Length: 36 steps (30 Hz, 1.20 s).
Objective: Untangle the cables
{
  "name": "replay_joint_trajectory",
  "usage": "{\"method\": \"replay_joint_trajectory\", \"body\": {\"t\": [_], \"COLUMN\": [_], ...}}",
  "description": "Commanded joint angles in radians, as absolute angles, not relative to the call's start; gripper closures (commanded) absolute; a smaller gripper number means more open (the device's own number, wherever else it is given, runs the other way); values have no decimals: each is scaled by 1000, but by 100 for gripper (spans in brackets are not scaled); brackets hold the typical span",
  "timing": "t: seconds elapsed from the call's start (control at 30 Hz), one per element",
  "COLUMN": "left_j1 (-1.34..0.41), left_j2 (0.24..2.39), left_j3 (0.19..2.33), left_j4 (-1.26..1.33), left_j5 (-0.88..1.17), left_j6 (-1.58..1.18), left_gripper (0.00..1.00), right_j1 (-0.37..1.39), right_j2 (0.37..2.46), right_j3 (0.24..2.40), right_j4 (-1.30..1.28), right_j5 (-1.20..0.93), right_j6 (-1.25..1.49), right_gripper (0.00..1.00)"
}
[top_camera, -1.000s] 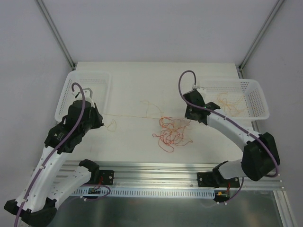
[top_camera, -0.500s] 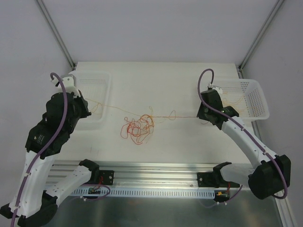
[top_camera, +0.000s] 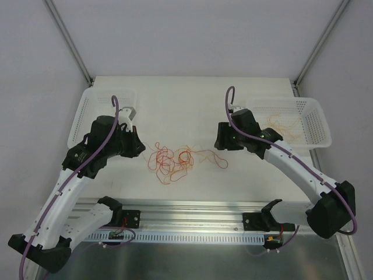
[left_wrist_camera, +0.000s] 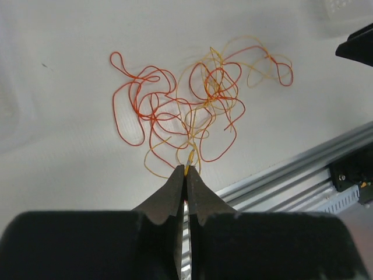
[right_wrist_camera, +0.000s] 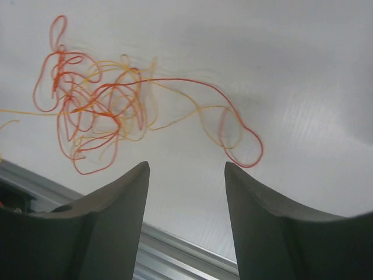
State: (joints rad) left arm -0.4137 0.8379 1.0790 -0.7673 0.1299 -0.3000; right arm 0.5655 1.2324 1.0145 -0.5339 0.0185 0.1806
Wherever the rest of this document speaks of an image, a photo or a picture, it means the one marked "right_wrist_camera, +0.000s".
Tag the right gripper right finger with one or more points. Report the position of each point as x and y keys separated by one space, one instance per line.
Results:
x=278 y=238

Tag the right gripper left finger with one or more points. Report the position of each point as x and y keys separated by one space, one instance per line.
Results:
x=93 y=237

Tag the aluminium mounting rail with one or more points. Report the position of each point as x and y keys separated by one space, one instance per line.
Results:
x=160 y=255

